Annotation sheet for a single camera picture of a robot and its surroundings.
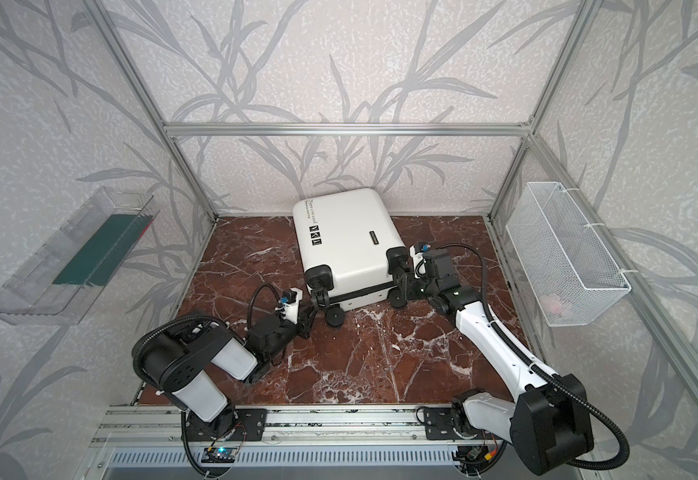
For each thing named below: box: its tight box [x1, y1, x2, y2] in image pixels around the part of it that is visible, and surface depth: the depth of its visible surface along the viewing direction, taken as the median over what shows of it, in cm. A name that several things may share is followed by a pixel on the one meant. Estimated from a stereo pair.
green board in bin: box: [53, 214, 153, 287], surface depth 67 cm
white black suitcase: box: [292, 188, 410, 328], surface depth 88 cm
